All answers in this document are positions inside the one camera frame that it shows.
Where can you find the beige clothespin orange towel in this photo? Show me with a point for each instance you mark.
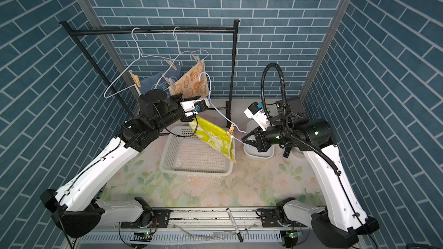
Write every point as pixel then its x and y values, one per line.
pixel 170 82
pixel 196 58

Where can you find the white wire hanger left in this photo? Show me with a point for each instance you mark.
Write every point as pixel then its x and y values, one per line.
pixel 107 95

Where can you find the beige clothespin orange towel upper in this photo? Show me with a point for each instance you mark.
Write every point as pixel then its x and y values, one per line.
pixel 196 58

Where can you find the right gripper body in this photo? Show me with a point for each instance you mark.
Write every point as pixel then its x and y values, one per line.
pixel 273 135

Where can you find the beige clothespin orange towel lower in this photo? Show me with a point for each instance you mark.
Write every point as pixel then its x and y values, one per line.
pixel 170 82

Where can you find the black marker on rail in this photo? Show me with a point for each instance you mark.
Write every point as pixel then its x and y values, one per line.
pixel 236 229

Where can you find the white perforated plastic basket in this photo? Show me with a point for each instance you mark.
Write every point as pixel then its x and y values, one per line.
pixel 188 155

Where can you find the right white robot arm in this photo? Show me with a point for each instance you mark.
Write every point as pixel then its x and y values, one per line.
pixel 342 220

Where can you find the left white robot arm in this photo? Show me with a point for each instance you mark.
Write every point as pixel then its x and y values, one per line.
pixel 74 206

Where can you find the light blue wire hanger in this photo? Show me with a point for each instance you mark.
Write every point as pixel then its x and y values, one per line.
pixel 214 107

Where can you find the blue bear towel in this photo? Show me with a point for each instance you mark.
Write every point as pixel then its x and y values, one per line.
pixel 157 81

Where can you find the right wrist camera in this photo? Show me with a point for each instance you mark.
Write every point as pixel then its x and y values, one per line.
pixel 256 112

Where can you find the beige clothespin on blue towel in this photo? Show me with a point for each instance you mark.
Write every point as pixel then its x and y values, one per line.
pixel 172 64

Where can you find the orange bunny towel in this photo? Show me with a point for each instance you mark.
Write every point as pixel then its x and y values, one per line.
pixel 191 84

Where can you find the white rectangular tray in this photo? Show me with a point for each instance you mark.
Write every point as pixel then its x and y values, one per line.
pixel 254 153

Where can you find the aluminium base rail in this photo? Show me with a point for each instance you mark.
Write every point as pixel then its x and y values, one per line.
pixel 181 226

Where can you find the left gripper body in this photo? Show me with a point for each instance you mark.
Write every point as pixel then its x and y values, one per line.
pixel 186 119

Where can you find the yellow green towel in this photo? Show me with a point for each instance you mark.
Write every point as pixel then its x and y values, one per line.
pixel 227 150

